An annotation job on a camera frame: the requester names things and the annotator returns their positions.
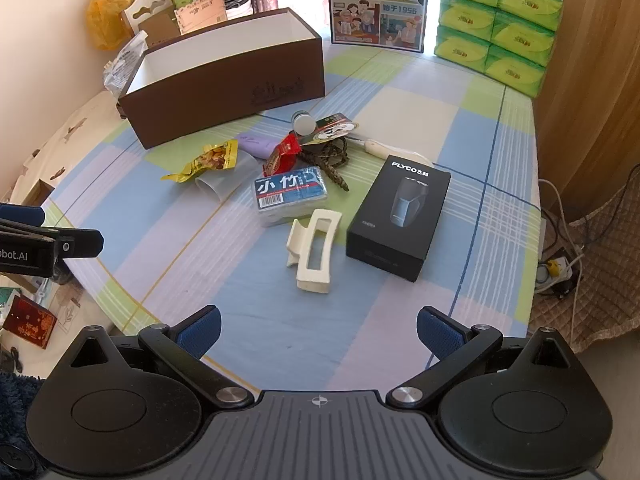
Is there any stack of green tissue packs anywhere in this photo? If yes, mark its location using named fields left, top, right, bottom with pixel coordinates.
left=432, top=0, right=565, bottom=99

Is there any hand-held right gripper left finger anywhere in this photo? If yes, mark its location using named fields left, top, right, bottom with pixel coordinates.
left=65, top=304, right=255, bottom=411

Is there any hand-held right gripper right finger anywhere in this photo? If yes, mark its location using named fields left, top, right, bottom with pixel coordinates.
left=386, top=305, right=576, bottom=411

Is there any blue tissue packet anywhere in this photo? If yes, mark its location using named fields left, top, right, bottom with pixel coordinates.
left=251, top=165, right=331, bottom=229

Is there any plaid cloth desktop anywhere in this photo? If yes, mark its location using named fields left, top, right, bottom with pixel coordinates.
left=39, top=40, right=544, bottom=397

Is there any wooden cabinet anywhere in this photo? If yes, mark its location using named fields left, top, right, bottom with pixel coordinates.
left=532, top=0, right=640, bottom=201

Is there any cream hair claw clip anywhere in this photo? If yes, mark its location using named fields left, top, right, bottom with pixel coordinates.
left=285, top=208, right=344, bottom=295

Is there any cream printed blanket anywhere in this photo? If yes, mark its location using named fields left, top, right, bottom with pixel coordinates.
left=0, top=92, right=132, bottom=211

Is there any dark blue rug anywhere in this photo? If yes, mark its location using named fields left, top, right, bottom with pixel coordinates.
left=0, top=369, right=47, bottom=463

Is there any blue illustrated milk carton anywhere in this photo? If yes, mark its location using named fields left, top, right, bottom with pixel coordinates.
left=326, top=0, right=432, bottom=54

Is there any yellow plastic bag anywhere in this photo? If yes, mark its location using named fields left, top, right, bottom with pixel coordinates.
left=86, top=0, right=141, bottom=51

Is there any cartoon print snack packet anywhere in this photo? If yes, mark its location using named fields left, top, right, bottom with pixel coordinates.
left=311, top=112, right=361, bottom=142

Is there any red patterned box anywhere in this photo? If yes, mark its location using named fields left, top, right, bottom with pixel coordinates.
left=2, top=294, right=57, bottom=350

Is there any leopard braided hair band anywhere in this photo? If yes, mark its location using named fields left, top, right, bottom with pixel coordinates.
left=297, top=135, right=354, bottom=196

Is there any white cardboard hanger pack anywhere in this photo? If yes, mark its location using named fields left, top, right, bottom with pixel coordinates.
left=122, top=0, right=174, bottom=36

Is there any yellow nut snack packet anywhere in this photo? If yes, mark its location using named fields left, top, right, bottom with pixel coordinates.
left=160, top=140, right=239, bottom=184

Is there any printed tan cardboard box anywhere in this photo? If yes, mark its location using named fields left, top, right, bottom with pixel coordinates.
left=173, top=0, right=227, bottom=36

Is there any purple tube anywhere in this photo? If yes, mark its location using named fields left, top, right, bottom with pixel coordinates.
left=237, top=132, right=276, bottom=161

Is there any red snack packet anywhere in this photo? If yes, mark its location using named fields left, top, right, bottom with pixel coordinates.
left=263, top=132, right=304, bottom=177

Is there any black shaver box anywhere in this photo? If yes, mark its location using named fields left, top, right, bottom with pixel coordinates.
left=346, top=155, right=452, bottom=284

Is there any clear plastic container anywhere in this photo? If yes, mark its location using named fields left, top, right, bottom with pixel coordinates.
left=194, top=152, right=262, bottom=204

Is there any white power strip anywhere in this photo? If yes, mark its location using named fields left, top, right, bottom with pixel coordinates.
left=537, top=257, right=574, bottom=295

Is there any plain brown cardboard box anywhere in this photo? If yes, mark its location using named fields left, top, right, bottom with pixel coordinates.
left=137, top=10, right=181, bottom=45

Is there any printed clear plastic bag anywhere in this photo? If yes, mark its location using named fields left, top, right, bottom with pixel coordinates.
left=102, top=32, right=149, bottom=102

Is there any white handled brush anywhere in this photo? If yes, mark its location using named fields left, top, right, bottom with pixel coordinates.
left=345, top=135, right=437, bottom=165

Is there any brown quilted mat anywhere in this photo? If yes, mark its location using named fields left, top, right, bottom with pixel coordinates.
left=526, top=164, right=640, bottom=356

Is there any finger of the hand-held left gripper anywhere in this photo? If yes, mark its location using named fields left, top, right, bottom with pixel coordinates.
left=0, top=228, right=105, bottom=261
left=0, top=202, right=47, bottom=233

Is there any small white capped bottle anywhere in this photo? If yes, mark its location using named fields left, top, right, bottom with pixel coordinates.
left=291, top=110, right=317, bottom=136

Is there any white cable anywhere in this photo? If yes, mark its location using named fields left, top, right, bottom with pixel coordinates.
left=537, top=179, right=587, bottom=333

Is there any brown cardboard storage box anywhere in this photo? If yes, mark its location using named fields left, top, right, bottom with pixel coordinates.
left=116, top=7, right=326, bottom=150

